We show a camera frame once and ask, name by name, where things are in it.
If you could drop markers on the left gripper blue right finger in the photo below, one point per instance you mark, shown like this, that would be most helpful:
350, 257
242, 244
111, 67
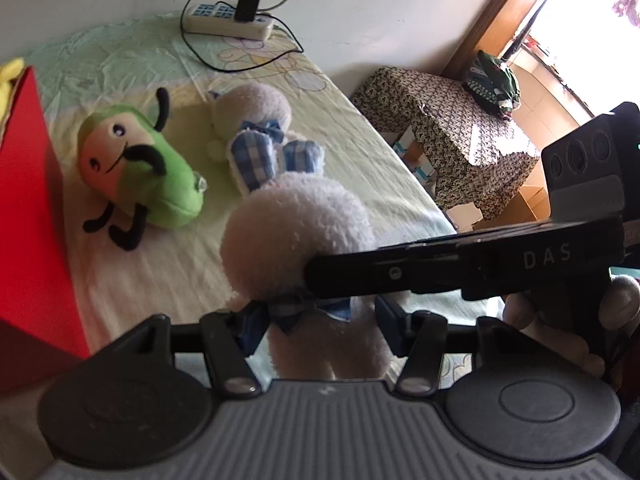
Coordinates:
395, 325

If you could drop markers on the white power strip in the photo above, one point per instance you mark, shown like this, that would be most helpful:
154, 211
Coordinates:
218, 20

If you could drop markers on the person right hand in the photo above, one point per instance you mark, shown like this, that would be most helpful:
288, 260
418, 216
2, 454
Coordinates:
619, 311

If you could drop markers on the white blue cardboard box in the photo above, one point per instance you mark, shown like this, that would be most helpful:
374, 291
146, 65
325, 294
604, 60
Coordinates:
412, 155

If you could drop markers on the green pear plush toy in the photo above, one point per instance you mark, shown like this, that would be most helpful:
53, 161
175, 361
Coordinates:
123, 156

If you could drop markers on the green yellow cartoon bedsheet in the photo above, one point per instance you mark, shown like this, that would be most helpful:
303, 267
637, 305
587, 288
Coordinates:
178, 272

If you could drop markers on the yellow tiger plush toy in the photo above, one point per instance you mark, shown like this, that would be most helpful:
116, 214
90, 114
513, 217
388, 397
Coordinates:
10, 73

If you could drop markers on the green bag on stool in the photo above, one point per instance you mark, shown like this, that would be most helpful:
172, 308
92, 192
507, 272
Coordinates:
493, 86

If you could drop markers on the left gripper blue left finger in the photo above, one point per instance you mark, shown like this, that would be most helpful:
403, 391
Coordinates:
253, 322

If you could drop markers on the patterned cloth covered stool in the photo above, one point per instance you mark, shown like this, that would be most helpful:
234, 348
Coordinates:
478, 158

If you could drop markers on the red cardboard box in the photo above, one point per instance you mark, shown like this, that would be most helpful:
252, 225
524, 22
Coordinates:
41, 330

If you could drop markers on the small white bunny plush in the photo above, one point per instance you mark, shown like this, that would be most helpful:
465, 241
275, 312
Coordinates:
252, 135

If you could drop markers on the black charger adapter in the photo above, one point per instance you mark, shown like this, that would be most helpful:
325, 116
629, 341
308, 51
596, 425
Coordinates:
246, 10

